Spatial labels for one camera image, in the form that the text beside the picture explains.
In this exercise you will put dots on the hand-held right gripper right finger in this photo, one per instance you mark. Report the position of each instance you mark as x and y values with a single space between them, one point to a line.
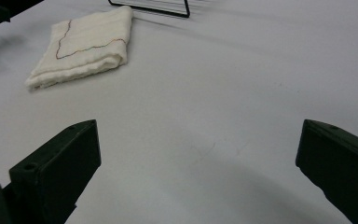
341 168

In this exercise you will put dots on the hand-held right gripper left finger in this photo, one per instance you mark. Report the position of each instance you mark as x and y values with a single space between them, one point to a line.
59 168

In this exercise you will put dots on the white towel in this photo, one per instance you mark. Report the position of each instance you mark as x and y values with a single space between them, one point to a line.
87 46

